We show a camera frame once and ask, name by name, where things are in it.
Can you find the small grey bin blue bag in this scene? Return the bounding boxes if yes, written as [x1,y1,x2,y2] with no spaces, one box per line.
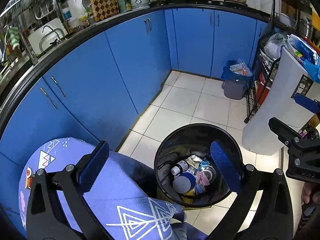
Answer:
[221,59,253,100]

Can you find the black round trash bin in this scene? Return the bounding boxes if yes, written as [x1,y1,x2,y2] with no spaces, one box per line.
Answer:
[153,123,244,209]

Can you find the brown bottle yellow label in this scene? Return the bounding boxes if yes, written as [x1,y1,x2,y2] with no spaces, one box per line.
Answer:
[170,160,189,176]

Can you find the clear plastic packet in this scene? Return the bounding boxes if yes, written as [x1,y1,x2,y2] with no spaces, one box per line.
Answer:
[185,155,202,169]

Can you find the clear round plastic lid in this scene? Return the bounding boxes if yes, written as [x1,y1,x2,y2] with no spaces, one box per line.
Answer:
[200,165,216,183]

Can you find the chrome sink faucet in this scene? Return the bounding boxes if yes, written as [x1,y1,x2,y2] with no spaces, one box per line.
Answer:
[3,28,38,66]

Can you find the person's hand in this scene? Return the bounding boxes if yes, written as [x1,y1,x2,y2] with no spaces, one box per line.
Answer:
[301,183,319,204]

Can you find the blue foil wrapper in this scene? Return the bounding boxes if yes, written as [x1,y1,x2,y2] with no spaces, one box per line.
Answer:
[199,158,213,169]

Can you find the blue patterned tablecloth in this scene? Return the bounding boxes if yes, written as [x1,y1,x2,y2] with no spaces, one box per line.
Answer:
[18,138,207,239]

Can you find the blue kitchen cabinets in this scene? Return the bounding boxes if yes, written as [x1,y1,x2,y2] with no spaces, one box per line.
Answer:
[1,5,267,235]

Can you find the black metal shelf rack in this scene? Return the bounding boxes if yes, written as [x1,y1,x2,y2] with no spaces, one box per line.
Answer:
[244,0,319,123]

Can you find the blue plastic bag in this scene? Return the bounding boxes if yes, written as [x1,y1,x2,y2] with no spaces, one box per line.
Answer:
[288,34,319,83]

